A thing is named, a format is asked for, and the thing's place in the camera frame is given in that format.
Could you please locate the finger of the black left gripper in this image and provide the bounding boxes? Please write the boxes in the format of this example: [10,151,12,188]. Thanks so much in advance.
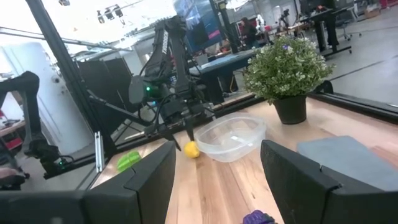
[164,133,182,152]
[185,116,196,142]

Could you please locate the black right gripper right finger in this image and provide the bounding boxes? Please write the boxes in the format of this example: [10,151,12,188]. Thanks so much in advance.
[260,139,379,224]

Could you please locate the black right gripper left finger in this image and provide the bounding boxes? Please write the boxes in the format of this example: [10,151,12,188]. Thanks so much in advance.
[83,140,177,224]

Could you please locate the yellow toy lemon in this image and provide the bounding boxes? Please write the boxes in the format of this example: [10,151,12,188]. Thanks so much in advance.
[183,141,201,159]

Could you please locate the green toy cabbage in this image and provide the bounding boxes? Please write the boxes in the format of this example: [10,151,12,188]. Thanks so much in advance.
[117,150,142,172]

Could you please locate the purple toy grapes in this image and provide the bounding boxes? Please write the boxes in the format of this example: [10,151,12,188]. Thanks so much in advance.
[242,210,277,224]

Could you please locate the clear plastic tupperware container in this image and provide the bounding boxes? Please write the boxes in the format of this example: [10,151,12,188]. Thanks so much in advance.
[194,112,267,163]

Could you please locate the grey folded cloth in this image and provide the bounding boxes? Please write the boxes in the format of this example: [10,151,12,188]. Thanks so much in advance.
[297,135,398,192]

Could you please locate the black background table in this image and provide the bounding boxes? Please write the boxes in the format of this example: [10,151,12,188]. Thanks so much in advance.
[188,49,259,105]

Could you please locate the computer monitor blue screen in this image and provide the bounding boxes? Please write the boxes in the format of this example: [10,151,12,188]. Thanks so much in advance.
[174,0,223,52]

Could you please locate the person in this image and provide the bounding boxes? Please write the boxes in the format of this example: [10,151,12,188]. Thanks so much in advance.
[241,17,259,50]

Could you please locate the green plant in black pot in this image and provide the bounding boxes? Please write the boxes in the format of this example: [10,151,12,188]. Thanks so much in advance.
[243,35,336,125]

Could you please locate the black background desk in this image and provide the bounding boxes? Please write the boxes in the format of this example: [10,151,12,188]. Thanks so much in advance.
[300,4,354,58]

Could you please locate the silver aluminium bracket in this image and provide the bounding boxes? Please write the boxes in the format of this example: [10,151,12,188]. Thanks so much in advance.
[94,131,105,174]

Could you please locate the black metal table frame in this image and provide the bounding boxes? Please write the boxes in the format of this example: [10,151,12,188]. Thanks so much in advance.
[24,0,398,180]

